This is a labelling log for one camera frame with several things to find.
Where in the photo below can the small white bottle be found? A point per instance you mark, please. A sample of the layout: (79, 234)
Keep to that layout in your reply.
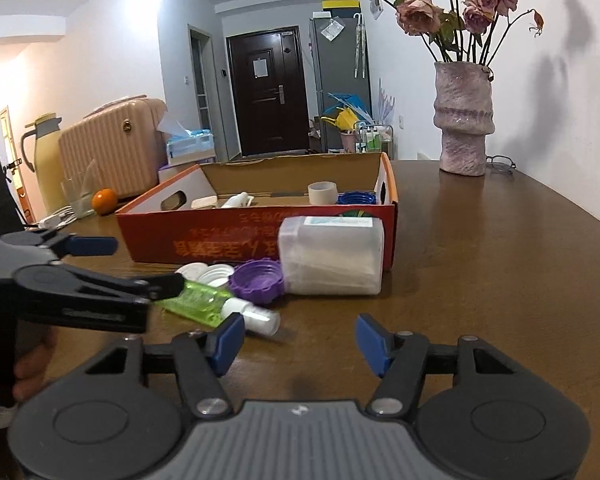
(236, 200)

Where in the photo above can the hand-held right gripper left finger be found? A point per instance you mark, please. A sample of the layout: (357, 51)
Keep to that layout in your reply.
(227, 342)

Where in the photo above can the person's left hand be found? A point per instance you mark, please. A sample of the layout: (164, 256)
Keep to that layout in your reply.
(32, 370)

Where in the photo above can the red cardboard box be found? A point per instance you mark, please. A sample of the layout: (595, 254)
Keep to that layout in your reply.
(205, 240)

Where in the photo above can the small beige case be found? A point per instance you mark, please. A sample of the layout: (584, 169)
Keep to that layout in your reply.
(203, 203)

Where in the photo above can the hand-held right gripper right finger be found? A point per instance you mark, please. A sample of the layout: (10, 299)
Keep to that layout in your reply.
(372, 345)

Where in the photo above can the pale purple box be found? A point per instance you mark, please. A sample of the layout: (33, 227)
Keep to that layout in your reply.
(175, 171)

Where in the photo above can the blue tissue box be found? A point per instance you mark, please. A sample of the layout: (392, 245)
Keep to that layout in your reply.
(190, 147)

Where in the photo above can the white paper on door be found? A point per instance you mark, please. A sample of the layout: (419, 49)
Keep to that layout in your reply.
(260, 68)

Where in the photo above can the green clear bottle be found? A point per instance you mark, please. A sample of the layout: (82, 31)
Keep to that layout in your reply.
(200, 302)

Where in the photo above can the white paper on refrigerator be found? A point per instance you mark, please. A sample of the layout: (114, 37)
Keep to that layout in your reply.
(331, 29)

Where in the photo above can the pink ceramic vase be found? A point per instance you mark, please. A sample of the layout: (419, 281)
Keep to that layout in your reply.
(462, 120)

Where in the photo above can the purple ridged lid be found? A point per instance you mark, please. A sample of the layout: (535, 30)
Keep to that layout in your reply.
(255, 282)

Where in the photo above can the grey refrigerator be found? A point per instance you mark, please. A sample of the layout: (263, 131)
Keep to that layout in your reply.
(335, 70)

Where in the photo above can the folded patterned umbrella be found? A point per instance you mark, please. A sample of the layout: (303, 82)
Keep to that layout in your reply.
(360, 45)

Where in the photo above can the yellow and black box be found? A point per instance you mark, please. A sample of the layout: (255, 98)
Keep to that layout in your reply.
(342, 6)

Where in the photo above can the white tape roll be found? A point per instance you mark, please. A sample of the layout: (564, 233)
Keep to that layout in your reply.
(322, 192)

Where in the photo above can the yellow watering can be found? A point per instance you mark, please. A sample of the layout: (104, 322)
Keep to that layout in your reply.
(345, 120)

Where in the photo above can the clear glass cup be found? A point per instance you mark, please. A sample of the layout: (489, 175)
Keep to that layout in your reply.
(82, 205)

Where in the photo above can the blue ridged lid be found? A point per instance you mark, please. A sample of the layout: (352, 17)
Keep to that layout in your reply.
(357, 198)

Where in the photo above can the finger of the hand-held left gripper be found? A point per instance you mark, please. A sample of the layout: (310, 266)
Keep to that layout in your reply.
(92, 246)
(105, 295)

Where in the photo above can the black eyeglasses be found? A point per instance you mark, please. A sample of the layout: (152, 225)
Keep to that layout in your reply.
(500, 162)

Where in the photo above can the cart with bottles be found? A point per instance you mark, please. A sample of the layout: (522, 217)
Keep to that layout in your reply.
(372, 137)

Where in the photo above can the yellow thermos jug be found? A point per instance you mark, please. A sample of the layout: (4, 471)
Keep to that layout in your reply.
(47, 170)

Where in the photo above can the grey interior door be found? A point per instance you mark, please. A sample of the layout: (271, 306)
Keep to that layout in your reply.
(200, 90)

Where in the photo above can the white spray bottle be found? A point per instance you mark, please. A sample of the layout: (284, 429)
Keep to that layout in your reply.
(255, 317)

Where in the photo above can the translucent plastic swab box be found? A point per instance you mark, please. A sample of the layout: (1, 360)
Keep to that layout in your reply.
(330, 260)

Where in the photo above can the orange fruit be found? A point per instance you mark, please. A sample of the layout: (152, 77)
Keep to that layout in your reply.
(104, 201)

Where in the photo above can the dried pink roses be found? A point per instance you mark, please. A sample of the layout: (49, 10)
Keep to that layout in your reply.
(420, 12)

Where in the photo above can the pink ribbed suitcase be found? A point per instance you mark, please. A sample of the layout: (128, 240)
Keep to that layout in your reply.
(110, 155)

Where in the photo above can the dark brown entrance door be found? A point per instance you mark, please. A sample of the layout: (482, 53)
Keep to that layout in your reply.
(265, 120)

